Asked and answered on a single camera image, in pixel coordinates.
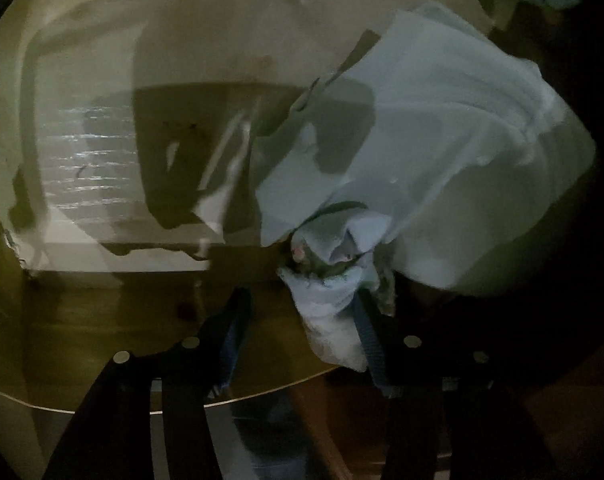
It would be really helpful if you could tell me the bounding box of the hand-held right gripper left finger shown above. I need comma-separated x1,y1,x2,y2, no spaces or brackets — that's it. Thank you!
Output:
42,287,254,480

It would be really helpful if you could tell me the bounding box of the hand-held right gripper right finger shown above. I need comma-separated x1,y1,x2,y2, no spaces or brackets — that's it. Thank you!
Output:
352,290,555,480

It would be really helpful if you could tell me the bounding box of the light blue underwear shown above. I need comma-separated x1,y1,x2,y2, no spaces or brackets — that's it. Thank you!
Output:
277,210,398,372

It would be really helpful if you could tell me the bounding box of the wooden drawer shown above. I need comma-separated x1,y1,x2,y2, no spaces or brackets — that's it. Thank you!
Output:
0,0,558,413

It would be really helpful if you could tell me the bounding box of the white underwear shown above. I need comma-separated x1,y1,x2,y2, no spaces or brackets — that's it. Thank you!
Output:
252,0,598,291

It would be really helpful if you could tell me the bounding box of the white drawer liner paper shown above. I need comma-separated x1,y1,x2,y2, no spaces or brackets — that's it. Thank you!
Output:
7,75,263,276

